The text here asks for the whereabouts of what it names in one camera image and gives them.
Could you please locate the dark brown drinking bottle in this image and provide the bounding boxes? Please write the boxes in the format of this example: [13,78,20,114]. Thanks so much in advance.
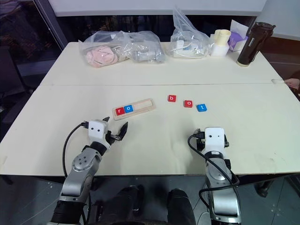
[236,21,277,68]

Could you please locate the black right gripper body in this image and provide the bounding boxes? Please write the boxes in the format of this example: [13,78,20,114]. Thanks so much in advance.
[195,137,207,151]

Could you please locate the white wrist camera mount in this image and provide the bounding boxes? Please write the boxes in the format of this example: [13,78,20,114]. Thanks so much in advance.
[202,127,227,162]
[88,119,112,150]

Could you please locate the white purple tissue box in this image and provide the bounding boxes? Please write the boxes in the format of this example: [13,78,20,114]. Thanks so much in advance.
[226,19,250,53]

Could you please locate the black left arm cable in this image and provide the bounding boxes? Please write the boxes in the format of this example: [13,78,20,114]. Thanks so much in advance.
[61,121,90,179]

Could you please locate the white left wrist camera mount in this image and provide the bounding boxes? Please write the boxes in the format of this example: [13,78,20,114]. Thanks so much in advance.
[88,119,112,150]

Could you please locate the bystander's hand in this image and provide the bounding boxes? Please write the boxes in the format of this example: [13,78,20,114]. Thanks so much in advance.
[284,78,300,90]

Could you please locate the clear bag with white items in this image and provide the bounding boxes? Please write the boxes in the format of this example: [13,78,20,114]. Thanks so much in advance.
[169,6,212,60]

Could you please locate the clear bag with pink cloth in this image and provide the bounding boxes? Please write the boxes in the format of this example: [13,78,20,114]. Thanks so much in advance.
[78,30,132,69]

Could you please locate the cream plastic cups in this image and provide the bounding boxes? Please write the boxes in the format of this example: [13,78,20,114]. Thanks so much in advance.
[215,29,233,48]

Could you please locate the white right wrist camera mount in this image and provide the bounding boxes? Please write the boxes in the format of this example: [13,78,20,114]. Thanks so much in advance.
[202,127,227,162]

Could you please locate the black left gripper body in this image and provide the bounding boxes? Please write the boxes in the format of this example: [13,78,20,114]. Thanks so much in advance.
[105,130,118,147]

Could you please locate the dark rounded shape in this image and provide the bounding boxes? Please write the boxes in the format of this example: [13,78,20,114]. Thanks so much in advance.
[167,188,197,225]

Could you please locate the wooden letter tray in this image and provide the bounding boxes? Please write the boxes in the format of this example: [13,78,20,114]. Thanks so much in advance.
[112,97,157,121]

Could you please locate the clear bag with grey parts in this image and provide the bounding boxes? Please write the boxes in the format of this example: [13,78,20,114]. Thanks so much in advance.
[127,30,167,65]

